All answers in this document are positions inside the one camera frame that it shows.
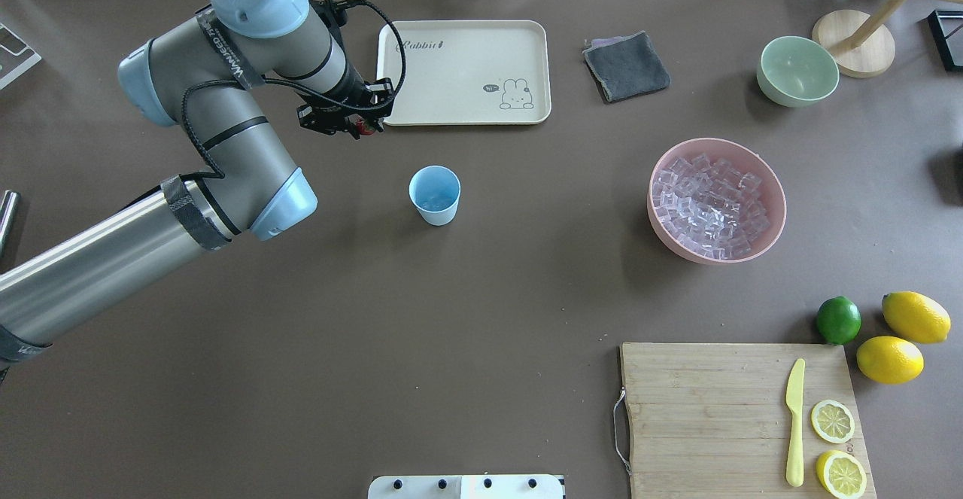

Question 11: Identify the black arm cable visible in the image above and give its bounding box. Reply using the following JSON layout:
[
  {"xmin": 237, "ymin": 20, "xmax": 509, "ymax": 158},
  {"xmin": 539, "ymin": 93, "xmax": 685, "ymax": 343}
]
[{"xmin": 181, "ymin": 0, "xmax": 408, "ymax": 180}]

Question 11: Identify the clear ice cubes pile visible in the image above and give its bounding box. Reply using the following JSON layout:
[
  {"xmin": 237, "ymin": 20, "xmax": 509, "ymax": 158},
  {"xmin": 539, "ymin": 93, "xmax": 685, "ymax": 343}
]
[{"xmin": 648, "ymin": 153, "xmax": 773, "ymax": 261}]

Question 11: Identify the cream rabbit tray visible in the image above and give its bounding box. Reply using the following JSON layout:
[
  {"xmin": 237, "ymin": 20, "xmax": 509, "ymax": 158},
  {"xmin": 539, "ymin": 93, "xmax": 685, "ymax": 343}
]
[{"xmin": 376, "ymin": 20, "xmax": 551, "ymax": 126}]

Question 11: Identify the grey folded cloth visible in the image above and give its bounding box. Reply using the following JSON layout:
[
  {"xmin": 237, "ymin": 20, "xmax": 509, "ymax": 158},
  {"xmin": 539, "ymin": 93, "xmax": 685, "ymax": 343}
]
[{"xmin": 582, "ymin": 30, "xmax": 672, "ymax": 102}]

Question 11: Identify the pale green bowl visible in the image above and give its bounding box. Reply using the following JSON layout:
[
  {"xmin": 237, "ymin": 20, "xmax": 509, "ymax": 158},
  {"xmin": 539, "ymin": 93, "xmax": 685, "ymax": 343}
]
[{"xmin": 755, "ymin": 36, "xmax": 840, "ymax": 108}]

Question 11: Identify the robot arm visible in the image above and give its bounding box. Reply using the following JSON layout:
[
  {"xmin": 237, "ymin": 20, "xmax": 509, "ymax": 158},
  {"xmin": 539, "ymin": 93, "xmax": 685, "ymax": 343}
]
[{"xmin": 2, "ymin": 0, "xmax": 400, "ymax": 370}]

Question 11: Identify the lemon half upper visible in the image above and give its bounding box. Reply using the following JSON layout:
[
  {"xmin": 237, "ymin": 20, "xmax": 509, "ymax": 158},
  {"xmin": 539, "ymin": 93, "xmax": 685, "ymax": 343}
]
[{"xmin": 816, "ymin": 450, "xmax": 869, "ymax": 498}]

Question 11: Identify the steel muddler black cap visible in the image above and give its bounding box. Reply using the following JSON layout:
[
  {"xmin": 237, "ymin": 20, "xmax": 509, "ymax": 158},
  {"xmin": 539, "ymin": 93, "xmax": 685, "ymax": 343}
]
[{"xmin": 0, "ymin": 190, "xmax": 21, "ymax": 257}]

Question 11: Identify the red strawberry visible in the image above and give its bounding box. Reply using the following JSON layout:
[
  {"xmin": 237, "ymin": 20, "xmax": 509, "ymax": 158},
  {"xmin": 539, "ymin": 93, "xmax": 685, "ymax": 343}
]
[{"xmin": 355, "ymin": 118, "xmax": 381, "ymax": 135}]

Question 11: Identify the pink bowl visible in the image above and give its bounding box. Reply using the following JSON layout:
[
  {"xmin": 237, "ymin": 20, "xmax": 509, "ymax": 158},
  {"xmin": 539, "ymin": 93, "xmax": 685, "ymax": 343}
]
[{"xmin": 646, "ymin": 138, "xmax": 785, "ymax": 265}]

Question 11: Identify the light blue cup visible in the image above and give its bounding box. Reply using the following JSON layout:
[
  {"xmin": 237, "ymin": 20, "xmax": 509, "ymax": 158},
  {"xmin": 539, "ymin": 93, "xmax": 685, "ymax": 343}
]
[{"xmin": 409, "ymin": 164, "xmax": 462, "ymax": 226}]

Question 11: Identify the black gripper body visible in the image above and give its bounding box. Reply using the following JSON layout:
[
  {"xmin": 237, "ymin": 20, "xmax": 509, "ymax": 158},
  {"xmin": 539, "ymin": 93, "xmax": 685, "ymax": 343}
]
[{"xmin": 298, "ymin": 81, "xmax": 396, "ymax": 138}]

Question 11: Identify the wooden cutting board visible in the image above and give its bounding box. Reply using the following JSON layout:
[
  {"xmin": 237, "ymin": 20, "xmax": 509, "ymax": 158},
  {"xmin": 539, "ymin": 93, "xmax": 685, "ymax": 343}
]
[{"xmin": 619, "ymin": 342, "xmax": 859, "ymax": 498}]

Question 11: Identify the yellow plastic knife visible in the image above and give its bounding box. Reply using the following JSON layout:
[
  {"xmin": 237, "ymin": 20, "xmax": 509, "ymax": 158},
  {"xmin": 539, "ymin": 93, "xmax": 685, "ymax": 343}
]
[{"xmin": 785, "ymin": 358, "xmax": 806, "ymax": 488}]

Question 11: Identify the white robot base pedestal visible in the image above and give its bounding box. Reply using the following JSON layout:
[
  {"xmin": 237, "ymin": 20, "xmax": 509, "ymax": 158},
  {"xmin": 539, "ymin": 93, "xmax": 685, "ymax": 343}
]
[{"xmin": 367, "ymin": 473, "xmax": 567, "ymax": 498}]

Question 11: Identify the whole yellow lemon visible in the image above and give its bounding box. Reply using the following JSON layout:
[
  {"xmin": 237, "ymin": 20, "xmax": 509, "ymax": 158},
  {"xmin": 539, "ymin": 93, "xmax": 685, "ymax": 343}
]
[
  {"xmin": 856, "ymin": 336, "xmax": 925, "ymax": 385},
  {"xmin": 882, "ymin": 292, "xmax": 952, "ymax": 344}
]

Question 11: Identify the lemon half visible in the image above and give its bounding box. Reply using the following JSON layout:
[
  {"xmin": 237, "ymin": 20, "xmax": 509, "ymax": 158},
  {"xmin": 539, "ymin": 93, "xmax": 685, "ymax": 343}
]
[
  {"xmin": 810, "ymin": 399, "xmax": 856, "ymax": 444},
  {"xmin": 816, "ymin": 450, "xmax": 869, "ymax": 498}
]

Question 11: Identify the wooden stand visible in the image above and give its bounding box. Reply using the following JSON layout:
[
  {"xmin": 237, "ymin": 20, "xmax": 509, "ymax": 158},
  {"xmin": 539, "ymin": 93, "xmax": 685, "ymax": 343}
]
[{"xmin": 811, "ymin": 0, "xmax": 962, "ymax": 78}]

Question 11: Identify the whole yellow lemon inner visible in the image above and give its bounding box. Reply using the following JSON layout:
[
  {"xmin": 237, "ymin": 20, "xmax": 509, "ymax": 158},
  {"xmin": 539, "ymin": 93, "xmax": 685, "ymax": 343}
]
[{"xmin": 856, "ymin": 336, "xmax": 925, "ymax": 385}]

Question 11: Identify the whole yellow lemon outer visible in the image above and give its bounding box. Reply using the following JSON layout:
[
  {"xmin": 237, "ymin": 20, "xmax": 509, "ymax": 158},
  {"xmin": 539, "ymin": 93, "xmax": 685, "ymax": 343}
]
[{"xmin": 882, "ymin": 292, "xmax": 952, "ymax": 344}]

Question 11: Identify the lemon half lower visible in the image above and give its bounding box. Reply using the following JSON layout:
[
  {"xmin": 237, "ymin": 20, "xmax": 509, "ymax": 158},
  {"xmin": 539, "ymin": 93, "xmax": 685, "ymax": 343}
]
[{"xmin": 810, "ymin": 399, "xmax": 856, "ymax": 444}]

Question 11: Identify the green lime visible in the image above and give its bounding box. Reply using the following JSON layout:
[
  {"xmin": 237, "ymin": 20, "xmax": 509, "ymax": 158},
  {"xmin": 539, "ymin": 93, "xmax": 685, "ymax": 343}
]
[{"xmin": 816, "ymin": 296, "xmax": 862, "ymax": 345}]

